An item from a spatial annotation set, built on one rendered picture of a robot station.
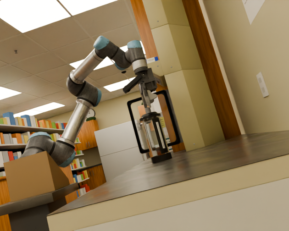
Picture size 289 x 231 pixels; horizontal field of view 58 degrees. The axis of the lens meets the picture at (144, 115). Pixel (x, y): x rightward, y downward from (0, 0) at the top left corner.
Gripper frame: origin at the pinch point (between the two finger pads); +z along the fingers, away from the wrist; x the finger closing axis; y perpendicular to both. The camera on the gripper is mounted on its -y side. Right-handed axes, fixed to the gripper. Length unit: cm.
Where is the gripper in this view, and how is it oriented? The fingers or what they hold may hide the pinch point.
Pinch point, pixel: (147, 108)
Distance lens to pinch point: 130.4
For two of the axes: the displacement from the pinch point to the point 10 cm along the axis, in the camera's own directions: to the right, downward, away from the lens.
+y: 9.6, -2.4, 1.5
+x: -1.1, 1.6, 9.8
